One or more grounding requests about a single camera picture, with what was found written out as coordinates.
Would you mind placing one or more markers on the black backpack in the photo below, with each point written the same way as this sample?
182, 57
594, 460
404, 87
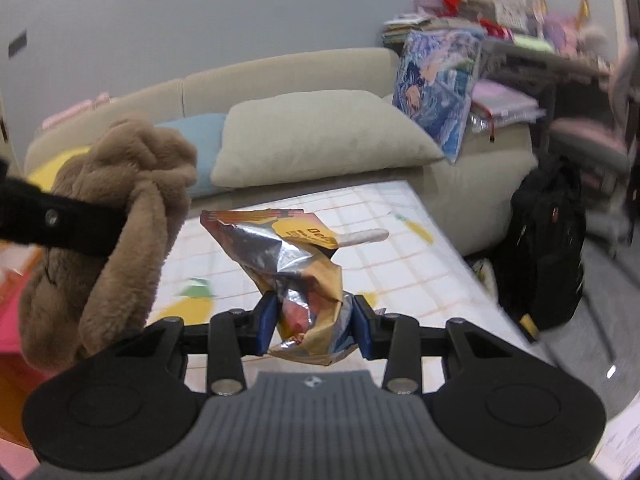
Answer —
545, 240

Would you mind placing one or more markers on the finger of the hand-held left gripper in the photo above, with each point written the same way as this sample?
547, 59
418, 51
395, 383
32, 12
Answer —
75, 225

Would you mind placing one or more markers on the pink office chair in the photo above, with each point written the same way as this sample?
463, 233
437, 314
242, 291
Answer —
595, 135

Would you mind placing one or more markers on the blue printed cushion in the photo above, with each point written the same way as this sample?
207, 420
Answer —
435, 90

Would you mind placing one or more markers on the white printed paper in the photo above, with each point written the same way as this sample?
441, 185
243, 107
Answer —
622, 445

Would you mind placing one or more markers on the black wall plate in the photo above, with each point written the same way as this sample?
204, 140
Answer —
17, 42

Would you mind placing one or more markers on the white tube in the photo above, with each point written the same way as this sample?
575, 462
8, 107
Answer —
365, 236

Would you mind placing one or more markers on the light blue pillow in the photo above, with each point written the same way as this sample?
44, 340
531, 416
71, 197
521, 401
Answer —
205, 135

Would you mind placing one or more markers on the cluttered desk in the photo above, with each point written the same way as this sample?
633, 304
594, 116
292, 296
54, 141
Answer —
545, 55

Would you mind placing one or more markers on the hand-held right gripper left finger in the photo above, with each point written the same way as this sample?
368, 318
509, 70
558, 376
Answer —
266, 325

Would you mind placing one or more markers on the beige sofa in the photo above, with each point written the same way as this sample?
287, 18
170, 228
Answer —
280, 72

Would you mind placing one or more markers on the yellow pillow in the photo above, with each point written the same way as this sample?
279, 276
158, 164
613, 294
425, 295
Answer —
50, 170

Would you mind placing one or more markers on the stack of purple folders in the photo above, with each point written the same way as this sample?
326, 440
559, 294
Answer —
505, 102

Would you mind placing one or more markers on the red lidded clear box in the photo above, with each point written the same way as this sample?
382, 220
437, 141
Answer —
12, 310

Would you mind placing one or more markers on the pink plush toy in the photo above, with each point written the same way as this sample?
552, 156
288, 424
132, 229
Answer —
75, 110

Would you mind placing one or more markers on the stack of books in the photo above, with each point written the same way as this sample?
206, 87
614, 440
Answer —
425, 27

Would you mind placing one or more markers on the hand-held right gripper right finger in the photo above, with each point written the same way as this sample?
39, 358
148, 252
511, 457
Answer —
364, 327

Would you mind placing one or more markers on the tan fluffy plush toy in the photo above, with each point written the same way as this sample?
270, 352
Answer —
140, 170

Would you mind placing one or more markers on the orange snack bag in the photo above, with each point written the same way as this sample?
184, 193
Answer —
300, 270

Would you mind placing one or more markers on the beige pillow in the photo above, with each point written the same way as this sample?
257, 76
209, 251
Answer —
320, 135

